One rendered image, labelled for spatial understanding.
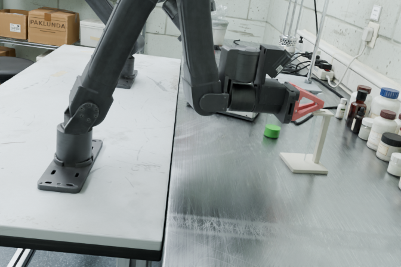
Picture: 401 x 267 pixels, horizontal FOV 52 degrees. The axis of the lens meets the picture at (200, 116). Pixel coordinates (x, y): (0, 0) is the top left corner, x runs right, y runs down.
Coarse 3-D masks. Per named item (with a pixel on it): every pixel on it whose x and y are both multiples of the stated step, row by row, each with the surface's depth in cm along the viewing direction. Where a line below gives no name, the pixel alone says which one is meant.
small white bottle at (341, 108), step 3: (342, 99) 124; (345, 99) 124; (342, 102) 124; (345, 102) 123; (339, 105) 124; (342, 105) 124; (345, 105) 124; (339, 108) 124; (342, 108) 124; (345, 108) 124; (339, 111) 124; (342, 111) 124; (336, 114) 125; (339, 114) 125; (342, 114) 124; (339, 117) 125; (342, 117) 125
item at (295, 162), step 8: (312, 112) 85; (320, 112) 85; (328, 112) 86; (328, 120) 87; (320, 128) 88; (320, 136) 88; (320, 144) 89; (320, 152) 89; (288, 160) 89; (296, 160) 90; (312, 160) 91; (296, 168) 86; (304, 168) 87; (312, 168) 87; (320, 168) 88
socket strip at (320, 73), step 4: (300, 52) 205; (304, 52) 206; (300, 60) 201; (304, 60) 195; (308, 60) 189; (304, 64) 194; (308, 68) 188; (316, 68) 177; (316, 72) 176; (320, 72) 171; (324, 72) 170; (328, 72) 170; (332, 72) 170; (320, 76) 171; (324, 76) 170; (332, 76) 171
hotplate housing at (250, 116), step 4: (188, 104) 117; (220, 112) 114; (224, 112) 114; (228, 112) 113; (232, 112) 112; (236, 112) 112; (240, 112) 112; (244, 112) 111; (236, 116) 113; (240, 116) 112; (244, 116) 112; (248, 116) 111; (252, 116) 111
